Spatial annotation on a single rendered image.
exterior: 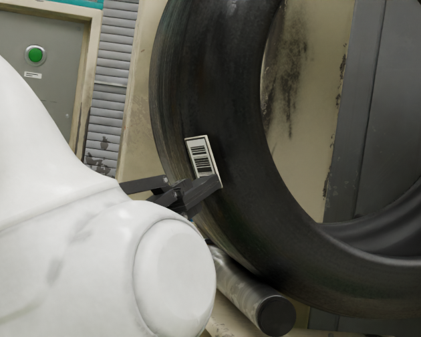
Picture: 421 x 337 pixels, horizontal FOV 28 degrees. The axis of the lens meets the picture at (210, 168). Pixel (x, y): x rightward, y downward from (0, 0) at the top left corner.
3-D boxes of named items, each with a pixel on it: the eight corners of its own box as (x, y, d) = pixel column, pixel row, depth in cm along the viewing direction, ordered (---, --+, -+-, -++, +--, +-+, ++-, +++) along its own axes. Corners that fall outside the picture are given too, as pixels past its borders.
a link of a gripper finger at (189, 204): (184, 204, 84) (187, 210, 85) (220, 179, 90) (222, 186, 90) (162, 208, 86) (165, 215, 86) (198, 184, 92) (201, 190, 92)
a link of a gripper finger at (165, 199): (90, 251, 78) (84, 237, 78) (158, 202, 86) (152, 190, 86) (119, 244, 75) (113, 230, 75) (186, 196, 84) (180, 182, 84)
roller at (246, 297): (204, 237, 124) (228, 253, 125) (186, 262, 124) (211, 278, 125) (272, 289, 90) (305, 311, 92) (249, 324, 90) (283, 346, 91)
